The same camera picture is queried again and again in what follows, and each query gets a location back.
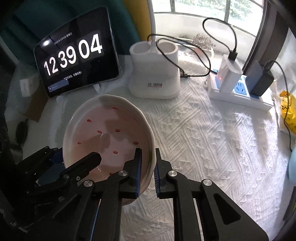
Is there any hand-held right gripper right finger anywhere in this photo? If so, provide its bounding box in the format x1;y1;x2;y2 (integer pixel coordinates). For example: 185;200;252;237
154;148;270;241

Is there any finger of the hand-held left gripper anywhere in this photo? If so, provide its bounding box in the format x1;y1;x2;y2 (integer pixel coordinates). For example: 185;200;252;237
59;152;102;184
16;146;63;180

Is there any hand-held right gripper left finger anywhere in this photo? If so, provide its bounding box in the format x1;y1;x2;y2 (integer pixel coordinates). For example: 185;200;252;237
69;148;142;241

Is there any white bowl with pink inside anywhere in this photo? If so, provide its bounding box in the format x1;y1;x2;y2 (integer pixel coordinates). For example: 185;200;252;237
62;95;156;205

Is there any brown cardboard piece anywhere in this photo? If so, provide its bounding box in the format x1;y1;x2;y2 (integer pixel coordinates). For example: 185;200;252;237
22;86;48;122

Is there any white textured tablecloth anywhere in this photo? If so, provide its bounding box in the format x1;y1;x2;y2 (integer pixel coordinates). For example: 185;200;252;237
7;54;296;241

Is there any small white box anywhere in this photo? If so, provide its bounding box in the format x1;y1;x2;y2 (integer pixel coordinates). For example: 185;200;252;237
20;76;40;97

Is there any white desk lamp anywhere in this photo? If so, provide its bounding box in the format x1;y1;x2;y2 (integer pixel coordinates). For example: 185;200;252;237
129;0;181;99

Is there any tablet with clock display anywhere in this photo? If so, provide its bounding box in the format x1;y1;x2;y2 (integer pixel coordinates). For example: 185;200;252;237
33;6;123;99

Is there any white power strip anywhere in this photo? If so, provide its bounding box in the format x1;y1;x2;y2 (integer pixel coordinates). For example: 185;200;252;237
206;74;274;111

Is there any white charger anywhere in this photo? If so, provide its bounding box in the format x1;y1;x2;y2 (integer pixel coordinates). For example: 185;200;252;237
218;54;242;92

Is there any black charger adapter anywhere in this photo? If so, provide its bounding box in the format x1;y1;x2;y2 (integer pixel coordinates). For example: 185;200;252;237
251;71;273;96

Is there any grey blue power bank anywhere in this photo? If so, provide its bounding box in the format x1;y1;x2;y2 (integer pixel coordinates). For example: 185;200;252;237
245;61;263;92

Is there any dried plant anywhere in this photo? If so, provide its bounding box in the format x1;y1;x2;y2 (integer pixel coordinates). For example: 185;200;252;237
192;34;216;50

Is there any yellow plastic packet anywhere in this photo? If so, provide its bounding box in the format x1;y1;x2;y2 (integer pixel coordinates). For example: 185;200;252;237
274;90;296;133

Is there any yellow curtain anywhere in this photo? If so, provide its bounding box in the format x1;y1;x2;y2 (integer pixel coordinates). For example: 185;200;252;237
122;0;149;50

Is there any black power adapter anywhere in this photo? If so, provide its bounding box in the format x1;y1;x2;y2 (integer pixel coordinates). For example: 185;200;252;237
262;60;293;151

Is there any black lamp cable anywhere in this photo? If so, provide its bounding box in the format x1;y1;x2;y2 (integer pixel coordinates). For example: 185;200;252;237
147;34;211;78

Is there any black charger cable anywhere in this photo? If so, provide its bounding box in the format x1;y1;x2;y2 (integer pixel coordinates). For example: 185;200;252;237
203;17;238;61

